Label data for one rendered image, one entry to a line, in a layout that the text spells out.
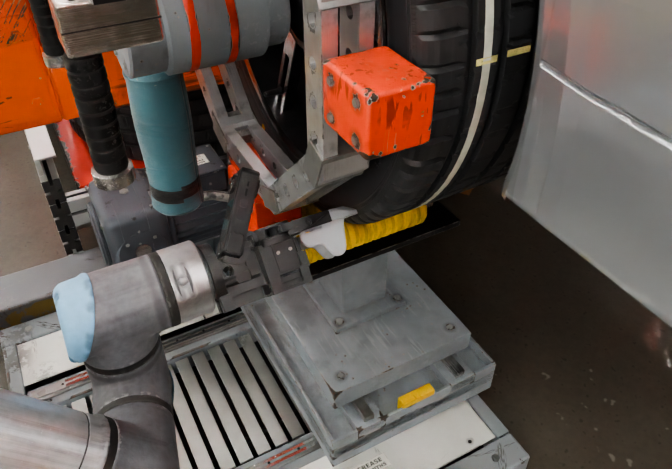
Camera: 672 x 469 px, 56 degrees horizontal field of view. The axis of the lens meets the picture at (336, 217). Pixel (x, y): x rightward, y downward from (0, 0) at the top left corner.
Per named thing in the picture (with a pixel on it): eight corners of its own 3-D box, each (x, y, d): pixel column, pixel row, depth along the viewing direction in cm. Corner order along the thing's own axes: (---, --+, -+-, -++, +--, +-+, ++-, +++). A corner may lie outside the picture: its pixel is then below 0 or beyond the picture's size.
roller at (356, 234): (439, 224, 105) (442, 196, 101) (277, 284, 94) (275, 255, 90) (419, 205, 109) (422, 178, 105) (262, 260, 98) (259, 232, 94)
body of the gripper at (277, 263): (301, 282, 83) (214, 315, 79) (279, 221, 83) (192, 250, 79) (319, 278, 76) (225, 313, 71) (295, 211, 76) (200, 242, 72)
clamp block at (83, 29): (166, 42, 60) (156, -14, 57) (68, 61, 57) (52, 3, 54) (151, 24, 64) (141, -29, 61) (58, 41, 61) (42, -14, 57)
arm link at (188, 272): (153, 255, 78) (159, 245, 69) (191, 243, 80) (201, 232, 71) (176, 324, 78) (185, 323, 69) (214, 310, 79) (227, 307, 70)
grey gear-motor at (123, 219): (304, 278, 152) (299, 157, 130) (131, 343, 136) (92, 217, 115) (274, 236, 165) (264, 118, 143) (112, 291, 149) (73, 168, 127)
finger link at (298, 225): (324, 226, 82) (263, 247, 78) (320, 213, 82) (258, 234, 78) (336, 220, 77) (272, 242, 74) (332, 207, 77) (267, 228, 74)
